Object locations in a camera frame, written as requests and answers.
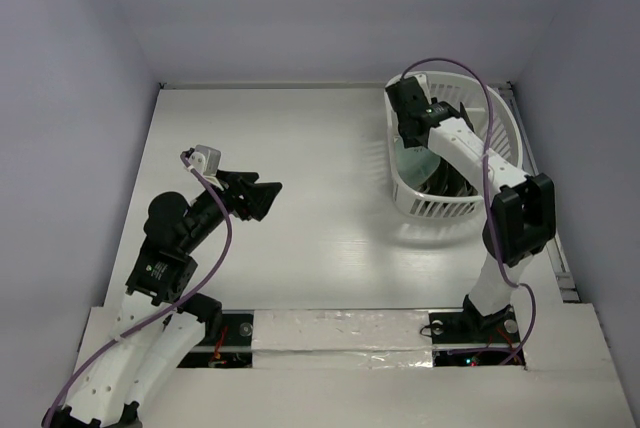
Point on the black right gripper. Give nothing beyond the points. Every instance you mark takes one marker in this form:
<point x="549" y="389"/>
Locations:
<point x="463" y="115"/>

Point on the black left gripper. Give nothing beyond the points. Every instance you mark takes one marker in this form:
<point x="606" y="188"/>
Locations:
<point x="246" y="199"/>

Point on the light green speckled plate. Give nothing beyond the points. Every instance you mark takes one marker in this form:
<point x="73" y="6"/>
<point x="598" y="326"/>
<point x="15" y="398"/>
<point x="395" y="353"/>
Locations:
<point x="416" y="166"/>

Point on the black teal square plate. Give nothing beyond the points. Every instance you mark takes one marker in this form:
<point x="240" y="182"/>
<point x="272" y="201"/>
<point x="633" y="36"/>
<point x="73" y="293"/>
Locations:
<point x="467" y="113"/>

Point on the black floral square plate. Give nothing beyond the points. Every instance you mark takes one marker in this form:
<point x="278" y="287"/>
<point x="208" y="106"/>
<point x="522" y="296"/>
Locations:
<point x="446" y="181"/>

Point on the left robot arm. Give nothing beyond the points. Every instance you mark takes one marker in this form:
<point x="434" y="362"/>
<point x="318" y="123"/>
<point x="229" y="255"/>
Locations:
<point x="159" y="320"/>

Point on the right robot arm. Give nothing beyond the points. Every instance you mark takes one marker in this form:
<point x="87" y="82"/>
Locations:
<point x="519" y="208"/>

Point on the white plastic dish rack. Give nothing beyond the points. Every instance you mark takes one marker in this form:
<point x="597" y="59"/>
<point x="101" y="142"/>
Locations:
<point x="505" y="144"/>

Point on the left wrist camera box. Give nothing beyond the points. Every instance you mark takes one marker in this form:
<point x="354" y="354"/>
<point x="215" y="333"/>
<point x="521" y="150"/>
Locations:
<point x="205" y="160"/>

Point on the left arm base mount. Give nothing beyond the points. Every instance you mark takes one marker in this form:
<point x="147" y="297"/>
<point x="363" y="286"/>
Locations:
<point x="231" y="348"/>

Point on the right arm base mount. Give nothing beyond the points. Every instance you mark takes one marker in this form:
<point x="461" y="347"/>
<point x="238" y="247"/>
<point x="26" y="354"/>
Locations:
<point x="464" y="338"/>

